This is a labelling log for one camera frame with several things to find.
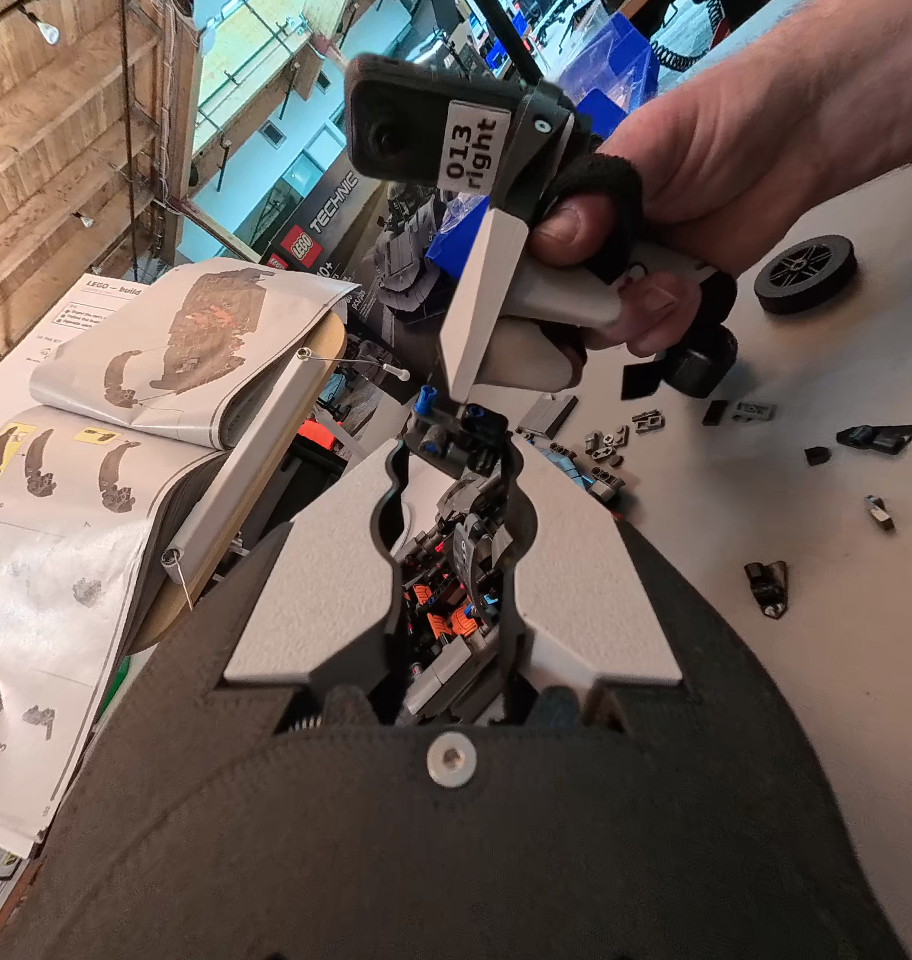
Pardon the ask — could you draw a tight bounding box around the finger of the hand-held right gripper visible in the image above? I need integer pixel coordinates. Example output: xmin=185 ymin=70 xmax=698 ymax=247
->
xmin=438 ymin=207 xmax=532 ymax=405

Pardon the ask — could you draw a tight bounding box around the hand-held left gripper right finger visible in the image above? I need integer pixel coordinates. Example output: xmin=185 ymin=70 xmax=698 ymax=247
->
xmin=503 ymin=437 xmax=685 ymax=706

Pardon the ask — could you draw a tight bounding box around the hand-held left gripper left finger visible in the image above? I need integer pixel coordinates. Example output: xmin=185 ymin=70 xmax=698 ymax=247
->
xmin=222 ymin=438 xmax=412 ymax=723

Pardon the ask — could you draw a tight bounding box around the black lego connector blue pin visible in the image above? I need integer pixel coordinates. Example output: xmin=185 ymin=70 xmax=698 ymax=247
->
xmin=409 ymin=384 xmax=516 ymax=477

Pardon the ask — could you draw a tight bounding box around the grey lego car model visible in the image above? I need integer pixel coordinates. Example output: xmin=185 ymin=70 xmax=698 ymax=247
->
xmin=384 ymin=442 xmax=628 ymax=725

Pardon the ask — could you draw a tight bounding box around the dark grey lego panel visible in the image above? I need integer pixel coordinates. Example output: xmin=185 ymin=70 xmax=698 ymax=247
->
xmin=514 ymin=392 xmax=581 ymax=441

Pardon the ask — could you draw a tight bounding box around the black lego set box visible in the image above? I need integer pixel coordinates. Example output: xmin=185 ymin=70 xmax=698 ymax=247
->
xmin=263 ymin=161 xmax=472 ymax=440

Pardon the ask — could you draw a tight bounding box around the cluster of small lego connectors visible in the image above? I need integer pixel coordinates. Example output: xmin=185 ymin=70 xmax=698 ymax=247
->
xmin=585 ymin=408 xmax=666 ymax=455

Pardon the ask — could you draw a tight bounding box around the black lego wedge piece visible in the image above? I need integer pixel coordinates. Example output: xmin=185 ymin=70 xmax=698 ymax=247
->
xmin=743 ymin=561 xmax=789 ymax=618

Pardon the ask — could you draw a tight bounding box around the black lego tyre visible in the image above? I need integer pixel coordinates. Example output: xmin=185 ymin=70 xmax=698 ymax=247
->
xmin=662 ymin=326 xmax=738 ymax=399

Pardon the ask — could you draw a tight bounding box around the lego instruction booklet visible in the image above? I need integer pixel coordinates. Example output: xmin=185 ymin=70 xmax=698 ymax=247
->
xmin=0 ymin=257 xmax=361 ymax=860

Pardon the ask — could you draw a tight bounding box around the long black lego piece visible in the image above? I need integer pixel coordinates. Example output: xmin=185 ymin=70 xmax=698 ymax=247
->
xmin=836 ymin=423 xmax=912 ymax=455

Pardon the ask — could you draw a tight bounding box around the black lego wheel with rim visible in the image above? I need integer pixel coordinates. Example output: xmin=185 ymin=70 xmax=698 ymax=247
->
xmin=753 ymin=234 xmax=858 ymax=315

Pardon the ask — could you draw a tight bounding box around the person's right hand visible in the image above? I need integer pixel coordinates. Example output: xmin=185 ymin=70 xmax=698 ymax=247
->
xmin=528 ymin=0 xmax=912 ymax=360

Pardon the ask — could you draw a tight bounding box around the wooden and white book stand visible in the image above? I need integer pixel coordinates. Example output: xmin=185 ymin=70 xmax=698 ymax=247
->
xmin=129 ymin=311 xmax=352 ymax=654

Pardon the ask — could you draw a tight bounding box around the blue plastic storage bin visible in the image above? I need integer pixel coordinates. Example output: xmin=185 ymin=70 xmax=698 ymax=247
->
xmin=424 ymin=11 xmax=661 ymax=282

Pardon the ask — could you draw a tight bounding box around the white-tipped page holder wire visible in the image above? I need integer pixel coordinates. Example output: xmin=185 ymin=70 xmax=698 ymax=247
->
xmin=297 ymin=346 xmax=412 ymax=382
xmin=162 ymin=549 xmax=196 ymax=610

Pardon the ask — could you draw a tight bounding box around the coiled black cable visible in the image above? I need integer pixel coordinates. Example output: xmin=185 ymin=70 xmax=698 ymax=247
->
xmin=651 ymin=26 xmax=716 ymax=72

